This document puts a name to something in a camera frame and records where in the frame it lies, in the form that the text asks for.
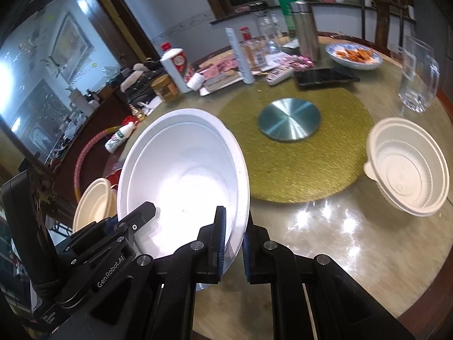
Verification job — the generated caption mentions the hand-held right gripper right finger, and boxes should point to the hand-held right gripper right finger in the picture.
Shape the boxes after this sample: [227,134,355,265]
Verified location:
[242,211,414,340]

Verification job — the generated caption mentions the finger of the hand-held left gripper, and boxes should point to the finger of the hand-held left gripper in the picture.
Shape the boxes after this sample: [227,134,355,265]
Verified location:
[106,201,157,236]
[57,220,131,259]

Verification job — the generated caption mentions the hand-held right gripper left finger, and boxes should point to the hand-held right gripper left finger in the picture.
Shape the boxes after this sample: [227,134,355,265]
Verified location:
[117,205,227,340]

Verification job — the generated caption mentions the small cream plastic bowl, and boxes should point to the small cream plastic bowl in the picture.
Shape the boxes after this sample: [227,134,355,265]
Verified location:
[72,178,117,234]

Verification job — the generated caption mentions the white foam bowl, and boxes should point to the white foam bowl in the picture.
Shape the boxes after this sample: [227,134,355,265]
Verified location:
[127,122,238,259]
[117,108,251,291]

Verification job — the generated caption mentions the large cream plastic bowl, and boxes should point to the large cream plastic bowl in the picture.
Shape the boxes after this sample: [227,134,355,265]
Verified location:
[364,117,450,217]

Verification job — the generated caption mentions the white glue bottle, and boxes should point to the white glue bottle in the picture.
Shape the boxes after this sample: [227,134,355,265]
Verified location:
[104,121,138,154]

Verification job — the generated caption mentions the gold round turntable mat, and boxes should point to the gold round turntable mat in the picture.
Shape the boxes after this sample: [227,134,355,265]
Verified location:
[217,81,375,204]

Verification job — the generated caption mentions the gold lidded jar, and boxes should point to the gold lidded jar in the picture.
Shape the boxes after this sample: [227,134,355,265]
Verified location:
[151,74,179,103]

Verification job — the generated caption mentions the round metal disc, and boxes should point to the round metal disc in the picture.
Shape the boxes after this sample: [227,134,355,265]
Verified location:
[258,98,322,142]

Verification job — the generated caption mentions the small white cup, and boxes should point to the small white cup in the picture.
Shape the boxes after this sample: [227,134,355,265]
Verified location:
[186,73,206,91]

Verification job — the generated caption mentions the red and white liquor bottle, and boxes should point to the red and white liquor bottle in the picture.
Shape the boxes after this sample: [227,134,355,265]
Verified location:
[160,42,192,94]

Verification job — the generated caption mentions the tray of raw meat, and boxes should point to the tray of raw meat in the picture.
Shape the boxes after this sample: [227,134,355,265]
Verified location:
[198,57,245,96]

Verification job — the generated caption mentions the white power strip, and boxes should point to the white power strip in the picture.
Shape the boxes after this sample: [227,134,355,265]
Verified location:
[265,65,295,86]

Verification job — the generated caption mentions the tall white box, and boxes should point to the tall white box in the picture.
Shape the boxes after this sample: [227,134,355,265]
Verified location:
[225,27,255,85]

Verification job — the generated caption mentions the black smartphone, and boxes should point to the black smartphone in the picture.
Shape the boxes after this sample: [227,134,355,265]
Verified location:
[294,67,361,87]

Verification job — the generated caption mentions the pink candy wrappers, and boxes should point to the pink candy wrappers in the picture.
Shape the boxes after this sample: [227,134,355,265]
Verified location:
[283,55,315,69]

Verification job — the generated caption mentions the clear glass jar black lid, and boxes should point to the clear glass jar black lid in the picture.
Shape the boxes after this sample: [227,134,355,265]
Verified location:
[251,2,282,55]

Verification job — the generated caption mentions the blue patterned plate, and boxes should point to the blue patterned plate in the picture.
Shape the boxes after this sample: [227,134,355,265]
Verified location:
[325,42,383,71]

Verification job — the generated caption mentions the orange fried food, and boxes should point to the orange fried food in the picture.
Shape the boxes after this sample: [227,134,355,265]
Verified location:
[334,48,374,62]

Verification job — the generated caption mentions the stainless steel thermos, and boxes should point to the stainless steel thermos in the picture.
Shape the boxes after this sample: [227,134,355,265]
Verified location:
[290,1,321,61]

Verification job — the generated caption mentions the clear drinking glass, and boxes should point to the clear drinking glass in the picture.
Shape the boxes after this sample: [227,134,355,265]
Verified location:
[389,35,440,113]

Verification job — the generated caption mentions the wooden chair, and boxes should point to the wooden chair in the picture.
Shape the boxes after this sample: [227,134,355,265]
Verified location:
[357,0,418,48]

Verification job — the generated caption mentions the pink hose ring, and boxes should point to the pink hose ring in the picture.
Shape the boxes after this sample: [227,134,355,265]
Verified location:
[72,129,117,202]

